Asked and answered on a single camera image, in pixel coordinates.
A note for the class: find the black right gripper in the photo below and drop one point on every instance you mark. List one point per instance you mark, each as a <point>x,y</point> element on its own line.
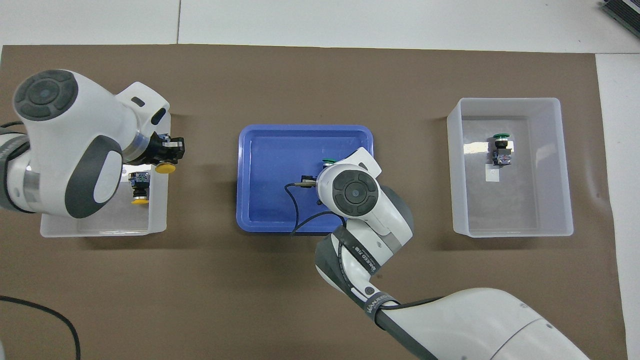
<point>309,178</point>

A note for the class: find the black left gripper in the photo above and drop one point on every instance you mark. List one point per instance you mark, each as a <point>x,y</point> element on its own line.
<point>154,149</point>

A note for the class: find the green push button switch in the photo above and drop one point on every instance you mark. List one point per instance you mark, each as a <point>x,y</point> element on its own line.
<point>328,161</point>
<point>502,152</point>

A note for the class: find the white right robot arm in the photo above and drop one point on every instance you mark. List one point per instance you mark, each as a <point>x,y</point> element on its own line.
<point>380,220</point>

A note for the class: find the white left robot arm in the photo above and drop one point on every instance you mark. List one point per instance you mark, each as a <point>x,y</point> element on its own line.
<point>75,130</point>

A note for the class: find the blue plastic tray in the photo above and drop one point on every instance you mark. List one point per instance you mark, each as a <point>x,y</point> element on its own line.
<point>270,165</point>

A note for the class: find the translucent white plastic box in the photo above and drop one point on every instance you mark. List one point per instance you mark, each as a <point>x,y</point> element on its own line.
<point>100,226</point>
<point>510,210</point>

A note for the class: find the brown table mat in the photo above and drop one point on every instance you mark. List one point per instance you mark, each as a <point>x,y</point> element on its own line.
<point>200,300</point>

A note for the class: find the small white sticker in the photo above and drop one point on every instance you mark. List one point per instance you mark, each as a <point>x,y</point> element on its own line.
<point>492,175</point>

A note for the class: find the dark grey electronic device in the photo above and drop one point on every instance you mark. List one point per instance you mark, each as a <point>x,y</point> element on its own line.
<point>625,9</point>

